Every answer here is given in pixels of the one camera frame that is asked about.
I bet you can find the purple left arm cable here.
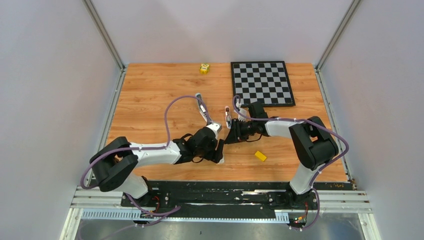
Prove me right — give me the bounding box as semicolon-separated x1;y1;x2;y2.
80;95;213;191

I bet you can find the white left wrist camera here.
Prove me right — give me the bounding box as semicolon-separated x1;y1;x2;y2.
206;122;222;138

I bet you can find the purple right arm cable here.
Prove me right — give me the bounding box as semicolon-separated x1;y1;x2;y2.
232;95;350;231

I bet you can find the pink white small stapler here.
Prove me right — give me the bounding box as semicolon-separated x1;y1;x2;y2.
224;106;232;129

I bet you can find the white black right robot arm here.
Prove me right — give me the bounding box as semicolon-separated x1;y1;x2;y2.
224;101;339;209

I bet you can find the yellow rectangular block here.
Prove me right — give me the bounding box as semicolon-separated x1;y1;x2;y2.
254;151;267;162

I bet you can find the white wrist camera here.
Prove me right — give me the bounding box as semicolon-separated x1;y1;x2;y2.
234;107;248;122
206;122;222;138

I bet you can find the black grey chessboard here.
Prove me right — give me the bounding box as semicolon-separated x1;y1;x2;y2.
230;60;296;107

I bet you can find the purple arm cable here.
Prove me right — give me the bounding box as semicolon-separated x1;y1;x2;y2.
80;95;213;191
232;95;350;231

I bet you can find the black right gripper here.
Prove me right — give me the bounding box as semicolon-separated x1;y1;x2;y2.
224;118;258;145

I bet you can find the small yellow toy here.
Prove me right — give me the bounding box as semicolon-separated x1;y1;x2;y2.
199;63;210;74

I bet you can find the aluminium rail base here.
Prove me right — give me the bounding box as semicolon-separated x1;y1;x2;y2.
60;182;381;240

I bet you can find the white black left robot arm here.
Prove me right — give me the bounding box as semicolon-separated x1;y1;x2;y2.
89;123;224;207

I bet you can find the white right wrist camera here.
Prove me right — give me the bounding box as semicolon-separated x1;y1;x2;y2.
234;107;248;122

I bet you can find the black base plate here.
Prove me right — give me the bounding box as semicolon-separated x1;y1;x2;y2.
120;180;319;210

